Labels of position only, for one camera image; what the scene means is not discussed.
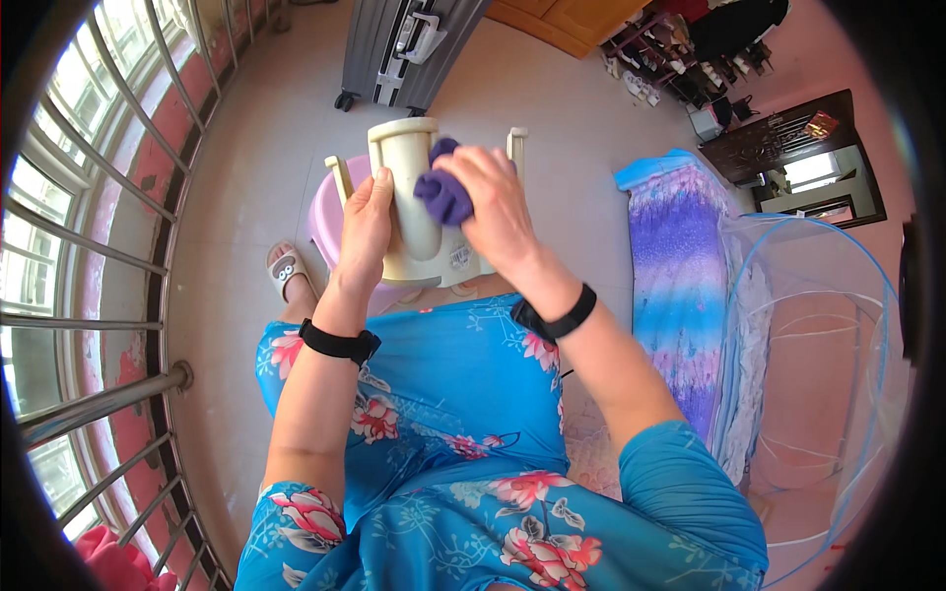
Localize dark wooden cabinet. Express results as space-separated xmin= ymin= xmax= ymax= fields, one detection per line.
xmin=697 ymin=89 xmax=888 ymax=230

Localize grey suitcase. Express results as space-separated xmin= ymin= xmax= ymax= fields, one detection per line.
xmin=334 ymin=0 xmax=492 ymax=118

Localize person's body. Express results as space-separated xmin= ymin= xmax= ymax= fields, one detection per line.
xmin=235 ymin=420 xmax=770 ymax=591

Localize shoe rack with shoes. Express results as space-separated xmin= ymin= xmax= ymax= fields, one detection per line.
xmin=600 ymin=0 xmax=792 ymax=108

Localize person's legs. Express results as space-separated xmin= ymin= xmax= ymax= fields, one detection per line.
xmin=255 ymin=240 xmax=574 ymax=533

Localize wooden door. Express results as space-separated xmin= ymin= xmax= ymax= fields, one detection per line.
xmin=484 ymin=0 xmax=651 ymax=60

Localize purple cloth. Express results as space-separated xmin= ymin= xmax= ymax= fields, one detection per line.
xmin=413 ymin=137 xmax=475 ymax=227

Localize person's left hand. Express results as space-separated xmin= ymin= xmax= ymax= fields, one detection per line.
xmin=332 ymin=167 xmax=396 ymax=290

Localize metal window bars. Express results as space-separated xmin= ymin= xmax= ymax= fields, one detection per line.
xmin=0 ymin=0 xmax=293 ymax=591

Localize blue mosquito net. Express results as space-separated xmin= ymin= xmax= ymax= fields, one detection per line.
xmin=720 ymin=213 xmax=906 ymax=585

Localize cream plastic stool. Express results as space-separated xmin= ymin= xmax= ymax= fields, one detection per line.
xmin=324 ymin=117 xmax=529 ymax=290

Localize striped purple blue bedsheet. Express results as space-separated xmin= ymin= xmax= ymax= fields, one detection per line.
xmin=613 ymin=148 xmax=740 ymax=444

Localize person's right hand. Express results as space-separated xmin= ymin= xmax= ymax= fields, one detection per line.
xmin=432 ymin=145 xmax=546 ymax=280

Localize black wrist band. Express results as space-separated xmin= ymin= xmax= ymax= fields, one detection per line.
xmin=299 ymin=318 xmax=382 ymax=368
xmin=510 ymin=283 xmax=598 ymax=343

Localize pink plastic basin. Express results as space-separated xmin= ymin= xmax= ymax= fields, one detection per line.
xmin=307 ymin=154 xmax=422 ymax=317

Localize pink cloth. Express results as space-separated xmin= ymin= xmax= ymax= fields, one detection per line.
xmin=74 ymin=525 xmax=180 ymax=591

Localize white lace cloth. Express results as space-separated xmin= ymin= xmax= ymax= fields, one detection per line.
xmin=558 ymin=373 xmax=625 ymax=502

